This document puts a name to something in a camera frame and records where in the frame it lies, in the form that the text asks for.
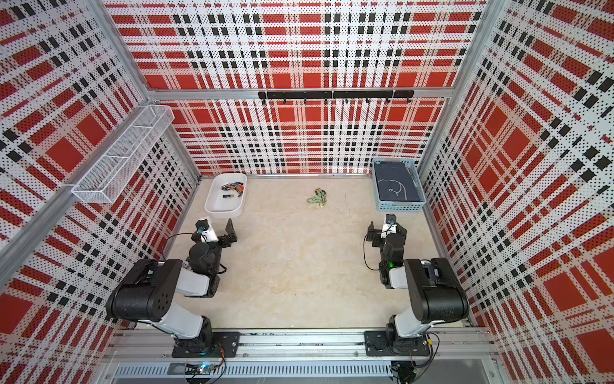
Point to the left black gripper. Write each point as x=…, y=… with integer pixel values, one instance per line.
x=222, y=239

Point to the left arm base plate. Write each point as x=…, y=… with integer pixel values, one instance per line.
x=215, y=344

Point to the white plastic storage tray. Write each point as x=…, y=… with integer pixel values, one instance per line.
x=226, y=203

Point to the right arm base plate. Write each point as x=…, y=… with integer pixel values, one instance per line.
x=381, y=344

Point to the dark blue cloth in basket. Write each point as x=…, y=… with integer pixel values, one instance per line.
x=395, y=183

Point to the black hook rail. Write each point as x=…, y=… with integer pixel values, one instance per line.
x=344, y=95

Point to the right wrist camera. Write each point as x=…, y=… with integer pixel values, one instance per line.
x=391, y=220

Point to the light blue plastic basket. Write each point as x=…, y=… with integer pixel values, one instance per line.
x=400, y=207

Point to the green keychain with gold ring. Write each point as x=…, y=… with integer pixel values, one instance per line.
x=319, y=198

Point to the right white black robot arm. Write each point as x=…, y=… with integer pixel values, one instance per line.
x=435, y=295

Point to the green circuit board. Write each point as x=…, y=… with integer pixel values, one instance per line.
x=195, y=369

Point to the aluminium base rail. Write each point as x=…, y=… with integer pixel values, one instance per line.
x=458, y=355

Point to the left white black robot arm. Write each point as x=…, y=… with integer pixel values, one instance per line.
x=146, y=295

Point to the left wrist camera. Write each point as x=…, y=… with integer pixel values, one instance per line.
x=202, y=225

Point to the white wire mesh shelf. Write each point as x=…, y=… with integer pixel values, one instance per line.
x=108, y=177

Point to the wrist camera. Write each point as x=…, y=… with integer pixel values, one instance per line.
x=391, y=220
x=202, y=225

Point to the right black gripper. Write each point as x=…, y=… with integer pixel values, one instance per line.
x=379, y=238

